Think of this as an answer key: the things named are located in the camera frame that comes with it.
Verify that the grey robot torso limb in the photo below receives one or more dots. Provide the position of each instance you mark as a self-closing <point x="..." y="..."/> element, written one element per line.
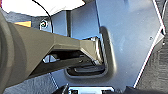
<point x="30" y="50"/>

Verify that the white box blue middle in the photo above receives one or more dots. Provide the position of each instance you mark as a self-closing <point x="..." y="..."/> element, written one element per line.
<point x="63" y="5"/>

